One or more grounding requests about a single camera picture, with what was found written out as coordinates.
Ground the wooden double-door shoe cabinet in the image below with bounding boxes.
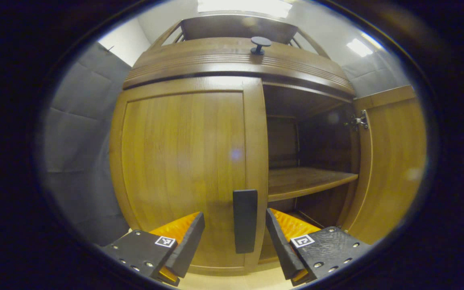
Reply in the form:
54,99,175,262
109,15,428,276

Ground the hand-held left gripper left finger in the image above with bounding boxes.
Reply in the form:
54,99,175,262
102,211,205,287

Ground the wooden cabinet shelf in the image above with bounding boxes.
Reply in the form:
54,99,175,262
267,167,358,203

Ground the metal door hinge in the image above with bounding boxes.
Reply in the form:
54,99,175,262
351,110,369,131

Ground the black door handle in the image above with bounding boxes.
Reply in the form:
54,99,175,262
233,189,258,254

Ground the wooden cabinet drawer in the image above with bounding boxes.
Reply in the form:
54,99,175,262
122,37,355,97

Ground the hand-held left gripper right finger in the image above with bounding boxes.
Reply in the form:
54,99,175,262
265,208,371,286

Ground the black round drawer knob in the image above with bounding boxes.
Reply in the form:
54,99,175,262
250,36,272,56

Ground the large ceiling light panel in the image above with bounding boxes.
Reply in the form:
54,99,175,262
198,0,293,19

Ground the wooden shoe cabinet door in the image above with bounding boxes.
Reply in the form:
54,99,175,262
343,85,428,245
109,77,269,276

